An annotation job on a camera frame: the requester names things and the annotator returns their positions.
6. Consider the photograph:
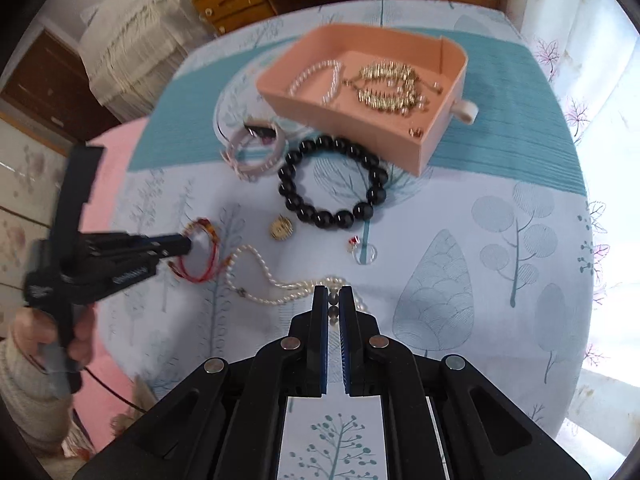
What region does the red string bracelet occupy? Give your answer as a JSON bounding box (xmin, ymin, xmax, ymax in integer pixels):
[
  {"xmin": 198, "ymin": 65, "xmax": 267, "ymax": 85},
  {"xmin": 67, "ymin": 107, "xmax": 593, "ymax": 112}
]
[{"xmin": 168, "ymin": 218, "xmax": 222, "ymax": 284}]

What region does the long pearl necklace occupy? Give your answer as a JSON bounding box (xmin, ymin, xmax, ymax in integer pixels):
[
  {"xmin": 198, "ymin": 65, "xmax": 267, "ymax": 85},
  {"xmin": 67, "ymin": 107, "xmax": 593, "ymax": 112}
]
[{"xmin": 224, "ymin": 244, "xmax": 369, "ymax": 313}]

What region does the pink strap smartwatch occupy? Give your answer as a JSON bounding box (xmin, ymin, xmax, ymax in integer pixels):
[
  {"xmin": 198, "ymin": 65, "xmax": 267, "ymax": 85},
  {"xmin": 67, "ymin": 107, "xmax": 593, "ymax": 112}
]
[{"xmin": 221, "ymin": 117, "xmax": 286, "ymax": 181}]

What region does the black bead bracelet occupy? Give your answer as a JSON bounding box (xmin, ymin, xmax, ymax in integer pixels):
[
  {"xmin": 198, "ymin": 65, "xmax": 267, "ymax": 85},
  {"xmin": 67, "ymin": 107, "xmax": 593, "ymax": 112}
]
[{"xmin": 278, "ymin": 134, "xmax": 390, "ymax": 230}]

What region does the pearl bracelet with charms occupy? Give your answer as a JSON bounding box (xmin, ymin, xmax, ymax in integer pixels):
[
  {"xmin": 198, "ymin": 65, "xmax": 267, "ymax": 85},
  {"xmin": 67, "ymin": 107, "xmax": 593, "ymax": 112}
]
[{"xmin": 286, "ymin": 58, "xmax": 344, "ymax": 106}]

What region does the gold hair comb ornament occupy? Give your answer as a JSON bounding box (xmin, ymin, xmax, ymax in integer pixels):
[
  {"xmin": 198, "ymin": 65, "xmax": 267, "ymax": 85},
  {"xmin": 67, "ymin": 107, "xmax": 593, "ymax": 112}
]
[{"xmin": 343, "ymin": 61, "xmax": 444, "ymax": 117}]

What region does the person left hand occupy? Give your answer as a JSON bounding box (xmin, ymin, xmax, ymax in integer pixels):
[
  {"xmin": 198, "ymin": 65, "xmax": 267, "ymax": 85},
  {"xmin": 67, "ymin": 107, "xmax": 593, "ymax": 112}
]
[{"xmin": 9, "ymin": 304, "xmax": 96, "ymax": 368}]

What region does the small gold pendant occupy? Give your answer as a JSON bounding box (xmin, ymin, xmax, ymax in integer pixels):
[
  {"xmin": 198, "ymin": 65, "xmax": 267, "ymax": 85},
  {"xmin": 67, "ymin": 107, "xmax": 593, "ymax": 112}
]
[{"xmin": 269, "ymin": 216, "xmax": 294, "ymax": 242}]

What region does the pink blanket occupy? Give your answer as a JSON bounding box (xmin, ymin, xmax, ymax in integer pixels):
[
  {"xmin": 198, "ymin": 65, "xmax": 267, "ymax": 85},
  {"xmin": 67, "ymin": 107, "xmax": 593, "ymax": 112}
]
[{"xmin": 74, "ymin": 118, "xmax": 148, "ymax": 451}]

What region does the brown wooden door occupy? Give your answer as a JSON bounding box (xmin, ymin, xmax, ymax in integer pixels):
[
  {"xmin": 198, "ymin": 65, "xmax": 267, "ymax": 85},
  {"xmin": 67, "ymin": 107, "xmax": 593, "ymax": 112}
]
[{"xmin": 1, "ymin": 30, "xmax": 120, "ymax": 143}]

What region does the tree print tablecloth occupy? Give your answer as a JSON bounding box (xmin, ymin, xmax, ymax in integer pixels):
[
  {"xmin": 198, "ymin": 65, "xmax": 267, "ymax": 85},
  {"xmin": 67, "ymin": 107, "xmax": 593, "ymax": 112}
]
[{"xmin": 99, "ymin": 3, "xmax": 592, "ymax": 439}]

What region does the white lace covered furniture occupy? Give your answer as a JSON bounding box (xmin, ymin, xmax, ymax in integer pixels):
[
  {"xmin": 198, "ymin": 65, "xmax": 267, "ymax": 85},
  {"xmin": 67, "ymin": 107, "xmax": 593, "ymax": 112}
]
[{"xmin": 79, "ymin": 0, "xmax": 213, "ymax": 122}]

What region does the pink open drawer box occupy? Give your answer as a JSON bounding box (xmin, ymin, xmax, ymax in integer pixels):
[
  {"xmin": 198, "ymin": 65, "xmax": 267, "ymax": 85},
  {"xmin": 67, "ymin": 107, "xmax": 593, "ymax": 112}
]
[{"xmin": 256, "ymin": 24, "xmax": 478, "ymax": 176}]

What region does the white floral curtain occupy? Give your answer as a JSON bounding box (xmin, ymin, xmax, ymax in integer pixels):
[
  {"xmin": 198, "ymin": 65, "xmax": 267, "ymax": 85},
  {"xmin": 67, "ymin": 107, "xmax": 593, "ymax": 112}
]
[{"xmin": 504, "ymin": 0, "xmax": 640, "ymax": 461}]

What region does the small red charm ring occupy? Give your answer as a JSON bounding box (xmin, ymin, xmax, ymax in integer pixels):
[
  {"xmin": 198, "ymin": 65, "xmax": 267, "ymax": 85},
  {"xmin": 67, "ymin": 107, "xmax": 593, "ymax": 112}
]
[{"xmin": 347, "ymin": 235, "xmax": 379, "ymax": 266}]

